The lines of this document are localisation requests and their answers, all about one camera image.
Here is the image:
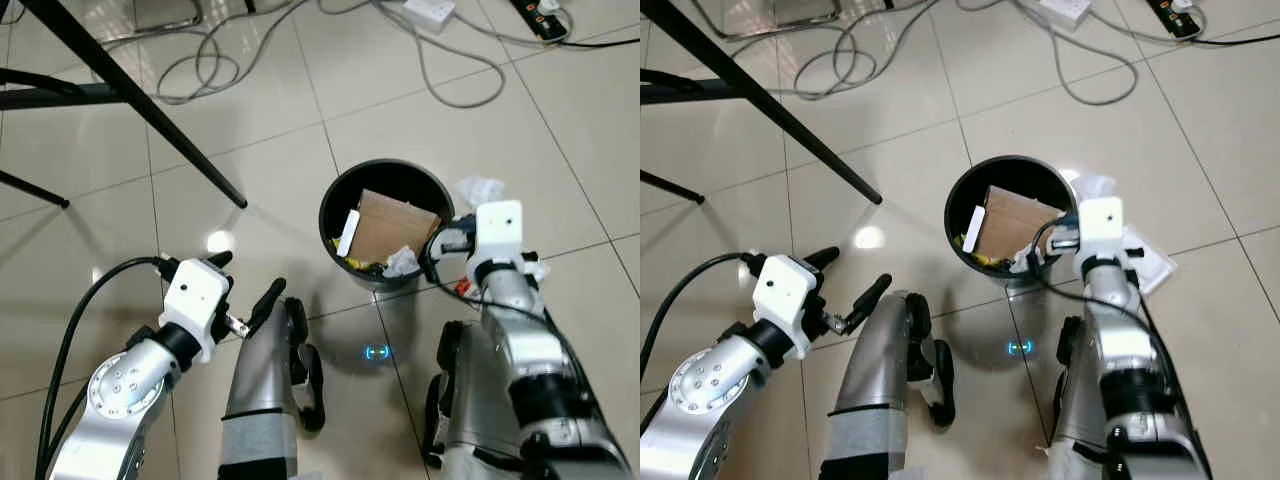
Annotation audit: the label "black power strip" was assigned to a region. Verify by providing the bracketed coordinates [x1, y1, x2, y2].
[1145, 0, 1208, 41]
[508, 0, 572, 44]

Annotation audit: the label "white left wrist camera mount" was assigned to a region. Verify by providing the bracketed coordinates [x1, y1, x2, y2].
[752, 254, 823, 359]
[160, 258, 233, 363]

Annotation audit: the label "grey metal chair base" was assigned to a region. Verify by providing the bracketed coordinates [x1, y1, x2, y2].
[715, 0, 843, 29]
[130, 0, 206, 33]

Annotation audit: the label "white power strip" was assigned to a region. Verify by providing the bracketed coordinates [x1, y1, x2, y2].
[402, 0, 457, 30]
[1038, 0, 1093, 27]

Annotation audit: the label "black table crossbar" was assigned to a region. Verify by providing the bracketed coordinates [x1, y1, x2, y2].
[0, 68, 126, 111]
[640, 68, 761, 106]

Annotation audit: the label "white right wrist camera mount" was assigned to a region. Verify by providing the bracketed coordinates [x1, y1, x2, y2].
[1076, 196, 1125, 286]
[470, 200, 526, 291]

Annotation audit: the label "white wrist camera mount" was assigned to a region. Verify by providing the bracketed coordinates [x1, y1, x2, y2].
[470, 200, 526, 291]
[1076, 196, 1125, 286]
[160, 258, 233, 363]
[752, 254, 823, 359]

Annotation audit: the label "silver robot leg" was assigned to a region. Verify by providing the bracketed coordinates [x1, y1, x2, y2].
[420, 318, 541, 480]
[1045, 315, 1131, 480]
[820, 290, 956, 480]
[218, 295, 326, 480]

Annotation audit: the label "brown cardboard piece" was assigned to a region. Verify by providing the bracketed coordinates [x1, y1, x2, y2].
[972, 185, 1069, 263]
[345, 189, 447, 267]

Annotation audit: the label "white tissue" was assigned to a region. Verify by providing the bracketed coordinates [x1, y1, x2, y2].
[1070, 174, 1118, 204]
[455, 177, 508, 213]

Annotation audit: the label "round black rubbish bin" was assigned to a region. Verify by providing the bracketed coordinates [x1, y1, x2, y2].
[318, 158, 457, 293]
[944, 154, 1079, 289]

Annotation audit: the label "long black slanted table leg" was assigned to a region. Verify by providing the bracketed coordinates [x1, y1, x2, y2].
[650, 0, 884, 206]
[20, 0, 249, 210]

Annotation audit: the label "short black table leg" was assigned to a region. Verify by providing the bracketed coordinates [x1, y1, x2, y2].
[0, 170, 71, 209]
[640, 170, 706, 205]

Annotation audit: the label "grey looped power cable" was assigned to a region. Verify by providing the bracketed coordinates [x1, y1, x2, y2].
[95, 0, 511, 109]
[740, 0, 1141, 106]

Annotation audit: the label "silver left robot leg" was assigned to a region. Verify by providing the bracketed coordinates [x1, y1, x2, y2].
[820, 290, 956, 480]
[218, 295, 326, 480]

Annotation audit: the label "silver right robot leg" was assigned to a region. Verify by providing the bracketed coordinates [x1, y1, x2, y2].
[1045, 315, 1131, 480]
[420, 318, 541, 480]

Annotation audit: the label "flat white packet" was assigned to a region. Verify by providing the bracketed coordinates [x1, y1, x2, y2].
[336, 209, 362, 259]
[960, 205, 989, 253]

